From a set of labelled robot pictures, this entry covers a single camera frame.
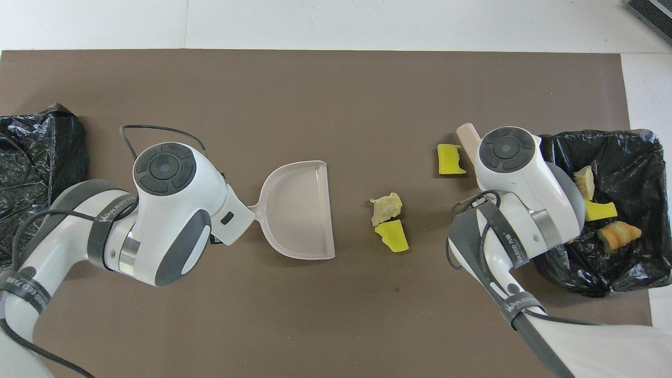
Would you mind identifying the pale striped croissant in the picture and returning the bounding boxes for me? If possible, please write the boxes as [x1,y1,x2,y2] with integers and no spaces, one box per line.
[572,165,596,202]

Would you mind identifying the dark ribbed grille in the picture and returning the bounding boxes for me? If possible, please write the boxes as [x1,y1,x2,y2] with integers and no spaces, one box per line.
[624,0,672,45]

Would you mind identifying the right black trash bag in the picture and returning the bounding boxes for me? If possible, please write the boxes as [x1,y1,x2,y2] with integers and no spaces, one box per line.
[535,130,672,298]

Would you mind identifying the beige hand brush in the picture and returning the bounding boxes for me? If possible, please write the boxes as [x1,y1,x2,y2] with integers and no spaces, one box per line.
[455,123,481,158]

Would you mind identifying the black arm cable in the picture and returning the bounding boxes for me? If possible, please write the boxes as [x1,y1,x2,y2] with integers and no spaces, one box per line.
[445,190,502,271]
[0,124,208,378]

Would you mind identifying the beige plastic dustpan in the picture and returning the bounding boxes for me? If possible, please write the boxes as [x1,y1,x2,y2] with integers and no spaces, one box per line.
[247,161,337,260]

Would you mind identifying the yellow sponge piece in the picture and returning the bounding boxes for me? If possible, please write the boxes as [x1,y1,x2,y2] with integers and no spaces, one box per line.
[437,143,467,176]
[584,199,618,222]
[374,219,410,253]

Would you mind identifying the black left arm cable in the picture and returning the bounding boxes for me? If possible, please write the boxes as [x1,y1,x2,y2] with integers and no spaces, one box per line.
[0,124,208,378]

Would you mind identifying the brown table mat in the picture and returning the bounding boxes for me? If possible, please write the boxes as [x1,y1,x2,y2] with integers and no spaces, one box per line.
[0,50,659,378]

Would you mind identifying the left black trash bag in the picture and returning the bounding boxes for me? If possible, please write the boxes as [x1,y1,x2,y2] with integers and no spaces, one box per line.
[0,103,89,268]

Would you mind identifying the black trash bag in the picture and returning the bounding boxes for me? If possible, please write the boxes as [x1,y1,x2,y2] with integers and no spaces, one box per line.
[0,103,89,268]
[535,130,672,298]

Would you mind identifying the orange striped croissant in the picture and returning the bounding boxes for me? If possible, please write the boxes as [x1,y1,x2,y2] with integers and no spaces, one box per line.
[597,221,642,254]

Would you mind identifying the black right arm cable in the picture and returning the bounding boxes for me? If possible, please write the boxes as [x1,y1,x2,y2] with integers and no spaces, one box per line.
[445,190,502,271]

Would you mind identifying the pale food scrap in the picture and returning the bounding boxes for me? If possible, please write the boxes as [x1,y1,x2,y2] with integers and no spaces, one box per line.
[370,192,404,227]

